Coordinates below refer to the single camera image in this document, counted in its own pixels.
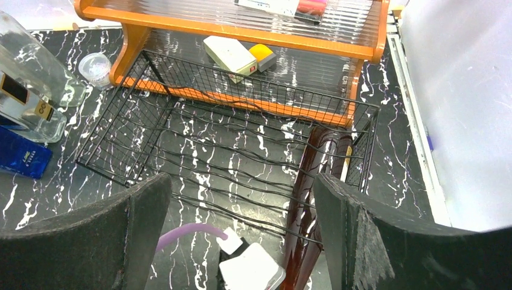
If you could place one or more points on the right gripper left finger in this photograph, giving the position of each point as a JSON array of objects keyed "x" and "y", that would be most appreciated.
[{"x": 108, "y": 244}]

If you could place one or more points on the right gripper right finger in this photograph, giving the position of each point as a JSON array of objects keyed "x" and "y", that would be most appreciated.
[{"x": 371, "y": 245}]

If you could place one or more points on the blue glass bottle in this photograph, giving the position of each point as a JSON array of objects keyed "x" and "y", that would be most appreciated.
[{"x": 22, "y": 156}]

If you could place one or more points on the tall clear glass bottle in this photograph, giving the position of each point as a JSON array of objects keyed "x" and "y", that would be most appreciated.
[{"x": 24, "y": 56}]

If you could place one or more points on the square clear whisky bottle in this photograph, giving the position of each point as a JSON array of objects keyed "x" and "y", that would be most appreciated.
[{"x": 26, "y": 114}]

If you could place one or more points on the small clear plastic cup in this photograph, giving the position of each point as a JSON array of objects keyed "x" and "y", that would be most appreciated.
[{"x": 95, "y": 68}]

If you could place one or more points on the orange wooden shelf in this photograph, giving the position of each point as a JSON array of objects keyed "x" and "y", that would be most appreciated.
[{"x": 353, "y": 29}]

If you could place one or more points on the cream cardboard box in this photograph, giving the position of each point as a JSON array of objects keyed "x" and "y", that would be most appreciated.
[{"x": 231, "y": 56}]

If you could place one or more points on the black wire wine rack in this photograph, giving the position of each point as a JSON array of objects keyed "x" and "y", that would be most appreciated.
[{"x": 234, "y": 150}]

